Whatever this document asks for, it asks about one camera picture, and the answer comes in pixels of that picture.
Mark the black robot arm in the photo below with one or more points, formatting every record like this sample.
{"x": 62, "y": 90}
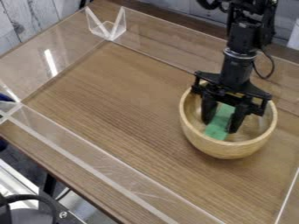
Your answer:
{"x": 250, "y": 29}

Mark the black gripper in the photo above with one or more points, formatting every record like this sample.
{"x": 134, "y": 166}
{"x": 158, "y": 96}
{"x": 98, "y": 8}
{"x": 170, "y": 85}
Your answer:
{"x": 230, "y": 86}

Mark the clear acrylic front wall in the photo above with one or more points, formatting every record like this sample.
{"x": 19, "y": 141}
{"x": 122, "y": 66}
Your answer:
{"x": 119, "y": 151}

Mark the light wooden bowl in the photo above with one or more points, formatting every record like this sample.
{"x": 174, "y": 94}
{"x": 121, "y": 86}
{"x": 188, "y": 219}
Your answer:
{"x": 241, "y": 144}

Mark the green rectangular block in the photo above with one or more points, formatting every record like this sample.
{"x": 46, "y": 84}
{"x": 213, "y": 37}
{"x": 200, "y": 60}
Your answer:
{"x": 217, "y": 128}

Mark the black metal table leg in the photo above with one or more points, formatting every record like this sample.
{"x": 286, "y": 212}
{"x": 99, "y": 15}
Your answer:
{"x": 50, "y": 184}

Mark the clear acrylic corner bracket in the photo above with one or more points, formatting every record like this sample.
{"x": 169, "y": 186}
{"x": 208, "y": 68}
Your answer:
{"x": 107, "y": 30}

